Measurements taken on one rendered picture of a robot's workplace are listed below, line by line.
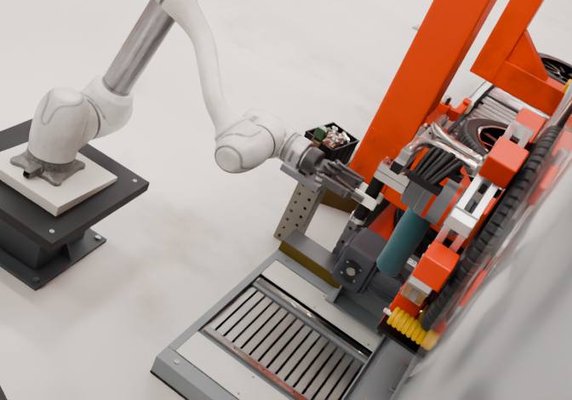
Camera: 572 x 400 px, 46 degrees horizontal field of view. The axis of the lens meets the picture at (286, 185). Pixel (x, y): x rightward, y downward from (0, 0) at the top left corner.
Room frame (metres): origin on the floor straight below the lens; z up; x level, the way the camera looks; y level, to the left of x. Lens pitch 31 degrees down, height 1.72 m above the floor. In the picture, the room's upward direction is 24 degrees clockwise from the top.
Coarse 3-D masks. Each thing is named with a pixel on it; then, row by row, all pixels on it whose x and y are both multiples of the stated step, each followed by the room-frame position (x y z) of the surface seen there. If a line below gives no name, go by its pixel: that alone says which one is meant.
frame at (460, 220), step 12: (516, 120) 1.79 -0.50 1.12; (516, 132) 1.75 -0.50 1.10; (528, 132) 1.74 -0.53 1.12; (480, 180) 1.50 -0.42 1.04; (468, 192) 1.48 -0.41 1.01; (492, 192) 1.49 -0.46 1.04; (456, 204) 1.46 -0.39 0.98; (480, 204) 1.46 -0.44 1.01; (456, 216) 1.43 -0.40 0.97; (468, 216) 1.43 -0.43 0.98; (444, 228) 1.43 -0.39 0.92; (456, 228) 1.42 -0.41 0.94; (468, 228) 1.42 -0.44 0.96; (456, 240) 1.42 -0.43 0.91; (408, 288) 1.48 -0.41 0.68; (420, 288) 1.42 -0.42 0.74; (420, 300) 1.50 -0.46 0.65
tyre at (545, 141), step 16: (560, 128) 1.74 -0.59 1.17; (544, 144) 1.58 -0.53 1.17; (528, 160) 1.55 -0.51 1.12; (528, 176) 1.47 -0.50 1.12; (512, 192) 1.44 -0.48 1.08; (480, 224) 1.89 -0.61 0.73; (496, 224) 1.39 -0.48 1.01; (480, 240) 1.38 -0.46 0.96; (464, 272) 1.35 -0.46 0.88; (448, 288) 1.36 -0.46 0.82; (432, 304) 1.41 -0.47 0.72; (432, 320) 1.38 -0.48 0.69
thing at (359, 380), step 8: (384, 336) 1.88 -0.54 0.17; (384, 344) 1.87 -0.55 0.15; (376, 352) 1.81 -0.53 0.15; (368, 360) 1.73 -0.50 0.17; (376, 360) 1.78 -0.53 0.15; (368, 368) 1.72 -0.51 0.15; (360, 376) 1.67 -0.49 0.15; (352, 384) 1.60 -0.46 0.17; (360, 384) 1.64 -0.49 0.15; (352, 392) 1.59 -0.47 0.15
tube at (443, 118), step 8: (440, 120) 1.84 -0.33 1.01; (448, 120) 1.91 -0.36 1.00; (432, 128) 1.79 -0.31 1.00; (440, 128) 1.78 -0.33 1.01; (440, 136) 1.76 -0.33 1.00; (448, 136) 1.76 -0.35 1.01; (448, 144) 1.75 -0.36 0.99; (456, 144) 1.74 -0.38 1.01; (464, 152) 1.72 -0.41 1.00; (472, 152) 1.72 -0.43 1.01; (480, 160) 1.71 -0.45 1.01
